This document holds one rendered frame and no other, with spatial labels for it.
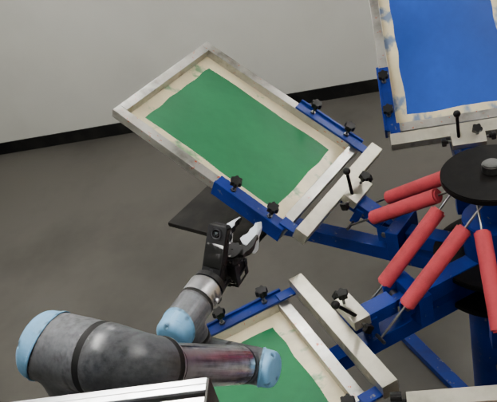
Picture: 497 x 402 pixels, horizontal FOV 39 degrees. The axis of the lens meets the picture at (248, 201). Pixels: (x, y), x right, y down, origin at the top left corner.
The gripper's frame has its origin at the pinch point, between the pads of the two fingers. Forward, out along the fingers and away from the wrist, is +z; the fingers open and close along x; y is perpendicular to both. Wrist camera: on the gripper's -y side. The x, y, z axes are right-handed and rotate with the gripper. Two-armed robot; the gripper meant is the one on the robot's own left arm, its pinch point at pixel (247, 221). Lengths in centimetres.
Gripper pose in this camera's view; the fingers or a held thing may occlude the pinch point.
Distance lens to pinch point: 158.6
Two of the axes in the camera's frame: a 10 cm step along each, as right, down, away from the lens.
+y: 1.1, 7.9, 6.1
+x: 8.9, 1.9, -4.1
